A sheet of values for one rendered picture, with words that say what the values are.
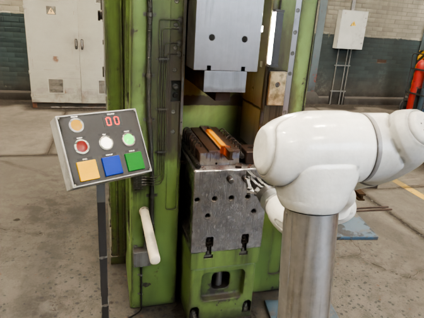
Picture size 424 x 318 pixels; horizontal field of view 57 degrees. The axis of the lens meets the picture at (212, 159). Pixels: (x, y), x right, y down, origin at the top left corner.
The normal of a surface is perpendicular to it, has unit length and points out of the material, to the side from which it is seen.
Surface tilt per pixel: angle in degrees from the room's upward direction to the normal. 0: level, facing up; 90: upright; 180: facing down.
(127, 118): 60
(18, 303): 0
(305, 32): 90
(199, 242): 90
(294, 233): 85
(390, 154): 84
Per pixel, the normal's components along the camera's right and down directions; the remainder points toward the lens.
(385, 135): 0.10, -0.30
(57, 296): 0.07, -0.94
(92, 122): 0.59, -0.22
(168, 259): 0.26, 0.34
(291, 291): -0.71, 0.11
